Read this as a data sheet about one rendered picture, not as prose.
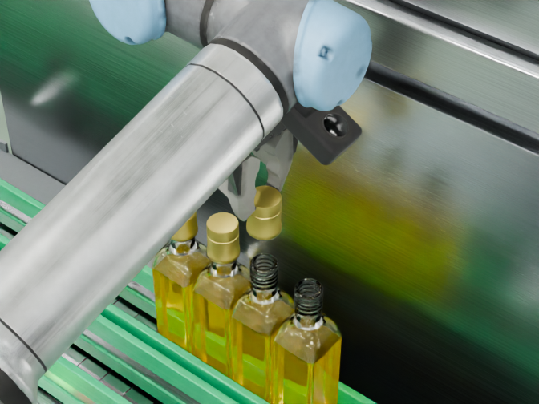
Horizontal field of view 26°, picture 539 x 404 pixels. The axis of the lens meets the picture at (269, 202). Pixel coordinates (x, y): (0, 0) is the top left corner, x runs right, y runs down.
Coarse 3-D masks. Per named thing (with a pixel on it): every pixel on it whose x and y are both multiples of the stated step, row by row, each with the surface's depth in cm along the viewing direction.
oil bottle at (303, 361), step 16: (288, 320) 122; (288, 336) 121; (304, 336) 120; (320, 336) 120; (336, 336) 122; (288, 352) 122; (304, 352) 120; (320, 352) 121; (336, 352) 124; (288, 368) 124; (304, 368) 121; (320, 368) 122; (336, 368) 126; (288, 384) 125; (304, 384) 123; (320, 384) 124; (336, 384) 128; (288, 400) 127; (304, 400) 125; (320, 400) 126; (336, 400) 130
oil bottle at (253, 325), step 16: (240, 304) 124; (256, 304) 123; (272, 304) 123; (288, 304) 124; (240, 320) 125; (256, 320) 123; (272, 320) 123; (240, 336) 126; (256, 336) 124; (272, 336) 123; (240, 352) 128; (256, 352) 126; (272, 352) 125; (240, 368) 130; (256, 368) 128; (272, 368) 127; (240, 384) 132; (256, 384) 130; (272, 384) 129; (272, 400) 131
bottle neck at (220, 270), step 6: (216, 264) 125; (222, 264) 125; (228, 264) 125; (234, 264) 126; (216, 270) 126; (222, 270) 125; (228, 270) 125; (234, 270) 126; (216, 276) 126; (222, 276) 126; (228, 276) 126
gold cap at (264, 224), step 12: (264, 192) 115; (276, 192) 115; (264, 204) 114; (276, 204) 114; (252, 216) 115; (264, 216) 115; (276, 216) 115; (252, 228) 116; (264, 228) 116; (276, 228) 116
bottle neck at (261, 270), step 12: (252, 264) 121; (264, 264) 122; (276, 264) 121; (252, 276) 121; (264, 276) 120; (276, 276) 121; (252, 288) 123; (264, 288) 122; (276, 288) 123; (264, 300) 123
